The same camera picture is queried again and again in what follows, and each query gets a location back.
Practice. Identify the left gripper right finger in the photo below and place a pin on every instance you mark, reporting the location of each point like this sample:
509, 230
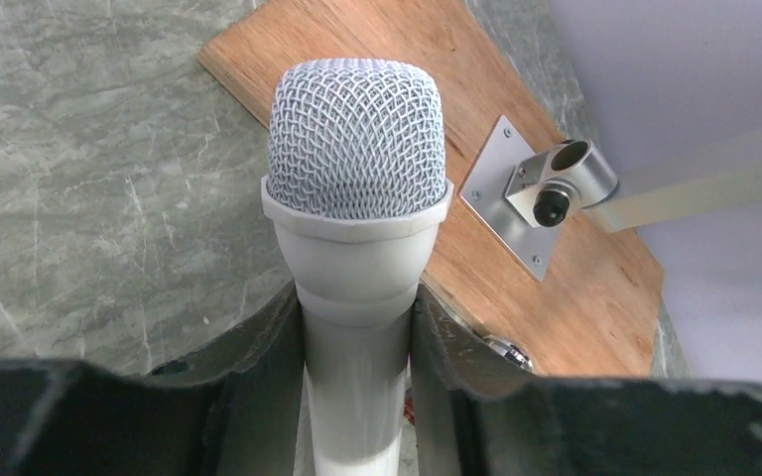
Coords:
476, 413

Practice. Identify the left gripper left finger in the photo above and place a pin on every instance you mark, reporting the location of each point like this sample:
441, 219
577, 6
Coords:
230, 407

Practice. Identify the white handheld microphone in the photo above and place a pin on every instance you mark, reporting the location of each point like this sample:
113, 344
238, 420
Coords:
356, 189

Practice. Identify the copper pipe fitting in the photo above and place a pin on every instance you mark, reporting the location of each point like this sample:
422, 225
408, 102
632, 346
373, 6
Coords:
505, 348

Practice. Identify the wooden board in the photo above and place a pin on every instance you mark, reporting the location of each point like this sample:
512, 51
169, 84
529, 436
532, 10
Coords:
596, 310

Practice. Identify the metal clamp bracket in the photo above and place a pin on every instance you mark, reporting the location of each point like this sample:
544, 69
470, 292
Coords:
525, 197

